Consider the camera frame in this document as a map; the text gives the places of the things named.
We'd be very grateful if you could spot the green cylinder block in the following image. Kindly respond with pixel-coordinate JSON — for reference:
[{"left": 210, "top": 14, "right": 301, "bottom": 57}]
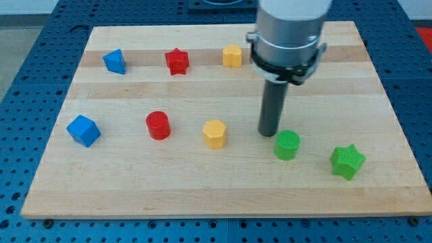
[{"left": 273, "top": 130, "right": 301, "bottom": 161}]

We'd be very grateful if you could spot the blue cube block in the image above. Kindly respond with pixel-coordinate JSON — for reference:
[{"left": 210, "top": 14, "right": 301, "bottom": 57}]
[{"left": 66, "top": 115, "right": 101, "bottom": 147}]

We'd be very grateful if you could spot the wooden board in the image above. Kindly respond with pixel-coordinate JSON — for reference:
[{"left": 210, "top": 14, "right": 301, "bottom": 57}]
[{"left": 21, "top": 22, "right": 431, "bottom": 219}]

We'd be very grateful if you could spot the red star block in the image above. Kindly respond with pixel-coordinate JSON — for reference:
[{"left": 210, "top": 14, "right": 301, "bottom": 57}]
[{"left": 165, "top": 48, "right": 190, "bottom": 76}]

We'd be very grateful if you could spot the blue triangle block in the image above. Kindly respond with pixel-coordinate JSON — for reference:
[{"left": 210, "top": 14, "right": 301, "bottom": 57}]
[{"left": 103, "top": 49, "right": 126, "bottom": 75}]

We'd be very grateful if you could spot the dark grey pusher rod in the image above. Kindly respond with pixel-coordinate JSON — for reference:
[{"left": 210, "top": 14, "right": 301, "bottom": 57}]
[{"left": 259, "top": 80, "right": 288, "bottom": 137}]

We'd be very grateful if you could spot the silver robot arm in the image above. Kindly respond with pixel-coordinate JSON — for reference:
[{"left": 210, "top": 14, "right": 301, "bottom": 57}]
[{"left": 246, "top": 0, "right": 332, "bottom": 86}]

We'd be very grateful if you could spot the yellow heart block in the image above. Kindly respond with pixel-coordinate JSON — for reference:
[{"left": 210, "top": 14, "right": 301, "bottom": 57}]
[{"left": 222, "top": 44, "right": 242, "bottom": 68}]

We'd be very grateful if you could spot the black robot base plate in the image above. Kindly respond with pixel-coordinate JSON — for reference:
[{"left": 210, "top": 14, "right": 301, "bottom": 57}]
[{"left": 188, "top": 0, "right": 258, "bottom": 11}]

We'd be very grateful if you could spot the yellow hexagon block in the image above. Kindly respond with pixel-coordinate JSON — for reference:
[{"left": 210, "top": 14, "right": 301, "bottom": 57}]
[{"left": 202, "top": 119, "right": 227, "bottom": 149}]

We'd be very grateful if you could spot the red cylinder block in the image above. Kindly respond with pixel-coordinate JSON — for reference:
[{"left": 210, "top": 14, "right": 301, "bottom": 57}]
[{"left": 146, "top": 111, "right": 171, "bottom": 140}]

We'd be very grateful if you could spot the green star block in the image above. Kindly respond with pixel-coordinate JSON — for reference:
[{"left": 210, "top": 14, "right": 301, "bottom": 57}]
[{"left": 329, "top": 144, "right": 367, "bottom": 181}]

